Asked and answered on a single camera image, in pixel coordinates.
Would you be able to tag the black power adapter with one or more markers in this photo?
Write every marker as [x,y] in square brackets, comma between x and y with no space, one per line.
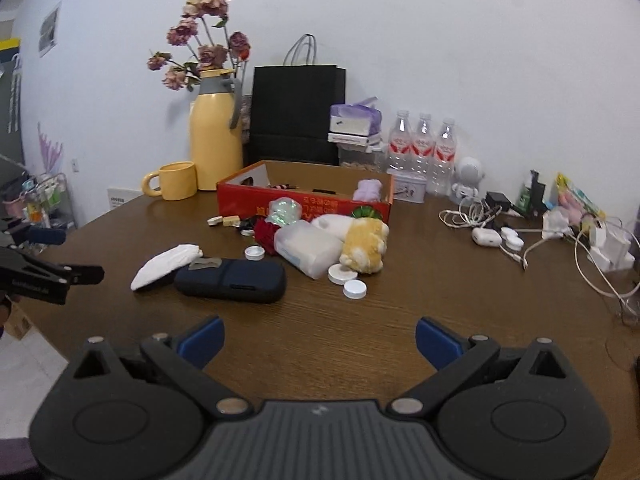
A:
[498,201]

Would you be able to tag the red cardboard box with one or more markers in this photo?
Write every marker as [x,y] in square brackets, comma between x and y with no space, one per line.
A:
[319,189]

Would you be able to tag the wall poster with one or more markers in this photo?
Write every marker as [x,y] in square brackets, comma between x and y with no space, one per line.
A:
[48,31]

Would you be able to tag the yellow white plush toy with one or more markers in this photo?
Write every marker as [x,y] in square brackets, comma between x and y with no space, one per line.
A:
[364,240]

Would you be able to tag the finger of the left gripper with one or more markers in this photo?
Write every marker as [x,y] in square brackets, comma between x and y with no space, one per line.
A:
[79,273]
[15,232]

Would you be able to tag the storage trolley with items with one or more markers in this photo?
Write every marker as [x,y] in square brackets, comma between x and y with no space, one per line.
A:
[43,201]

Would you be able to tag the navy blue zip case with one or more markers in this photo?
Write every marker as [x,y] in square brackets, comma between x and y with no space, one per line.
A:
[238,280]

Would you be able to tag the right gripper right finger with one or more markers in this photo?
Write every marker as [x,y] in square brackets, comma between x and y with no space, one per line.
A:
[458,362]

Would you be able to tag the middle water bottle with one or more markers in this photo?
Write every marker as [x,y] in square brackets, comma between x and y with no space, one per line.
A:
[422,145]

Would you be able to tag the small white robot figure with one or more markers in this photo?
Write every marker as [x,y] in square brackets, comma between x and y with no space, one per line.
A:
[467,177]

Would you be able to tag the water bottle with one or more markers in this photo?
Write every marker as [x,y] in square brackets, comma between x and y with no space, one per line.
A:
[441,168]
[422,145]
[399,143]

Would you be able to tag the small yellow sponge block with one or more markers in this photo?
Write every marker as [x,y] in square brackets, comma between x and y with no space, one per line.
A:
[233,221]

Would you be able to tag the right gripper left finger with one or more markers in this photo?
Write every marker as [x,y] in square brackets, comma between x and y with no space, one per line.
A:
[182,359]

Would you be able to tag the left water bottle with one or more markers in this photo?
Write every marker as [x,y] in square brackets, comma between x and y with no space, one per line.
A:
[399,143]

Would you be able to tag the white power strip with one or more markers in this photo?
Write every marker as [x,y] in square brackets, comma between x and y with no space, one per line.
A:
[610,247]

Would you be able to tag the cardboard box on floor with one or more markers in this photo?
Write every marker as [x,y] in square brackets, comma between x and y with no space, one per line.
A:
[14,321]

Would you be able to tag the white round tin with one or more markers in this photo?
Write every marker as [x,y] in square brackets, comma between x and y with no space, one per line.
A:
[355,289]
[340,275]
[254,253]

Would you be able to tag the purple tissue pack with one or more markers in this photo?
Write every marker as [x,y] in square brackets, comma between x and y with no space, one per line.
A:
[359,119]

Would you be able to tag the green black bottle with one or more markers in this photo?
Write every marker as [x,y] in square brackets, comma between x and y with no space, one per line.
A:
[530,201]

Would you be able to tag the iridescent plastic bag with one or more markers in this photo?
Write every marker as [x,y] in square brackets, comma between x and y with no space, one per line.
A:
[283,212]

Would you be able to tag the white round earbud case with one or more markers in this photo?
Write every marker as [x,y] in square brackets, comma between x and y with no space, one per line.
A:
[511,239]

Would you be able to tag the yellow thermos jug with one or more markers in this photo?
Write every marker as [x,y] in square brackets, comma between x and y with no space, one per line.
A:
[216,129]

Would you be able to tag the right water bottle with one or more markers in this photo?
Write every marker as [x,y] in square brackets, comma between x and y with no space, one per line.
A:
[441,168]

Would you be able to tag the clear plastic container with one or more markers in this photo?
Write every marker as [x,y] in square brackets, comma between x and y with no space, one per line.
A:
[372,157]

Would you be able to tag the white flat box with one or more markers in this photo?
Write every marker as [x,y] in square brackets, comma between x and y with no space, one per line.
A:
[348,139]

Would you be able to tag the clear pack cotton pads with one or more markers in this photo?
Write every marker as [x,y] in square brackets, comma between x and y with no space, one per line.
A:
[307,247]

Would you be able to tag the yellow ceramic mug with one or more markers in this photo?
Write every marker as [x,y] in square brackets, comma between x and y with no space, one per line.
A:
[174,181]

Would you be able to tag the black paper shopping bag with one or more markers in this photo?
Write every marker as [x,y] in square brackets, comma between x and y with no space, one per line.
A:
[290,108]

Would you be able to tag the white cloth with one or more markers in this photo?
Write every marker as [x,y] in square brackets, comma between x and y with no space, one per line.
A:
[164,264]

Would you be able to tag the silver tin box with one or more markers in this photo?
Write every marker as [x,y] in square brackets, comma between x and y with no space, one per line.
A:
[408,186]

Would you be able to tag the colourful snack packet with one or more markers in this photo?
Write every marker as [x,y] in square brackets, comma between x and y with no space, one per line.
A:
[575,201]

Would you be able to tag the red fabric rose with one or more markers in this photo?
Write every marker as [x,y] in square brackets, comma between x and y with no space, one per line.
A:
[264,233]

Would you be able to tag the dried pink flower bouquet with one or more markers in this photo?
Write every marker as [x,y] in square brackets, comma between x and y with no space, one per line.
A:
[203,31]

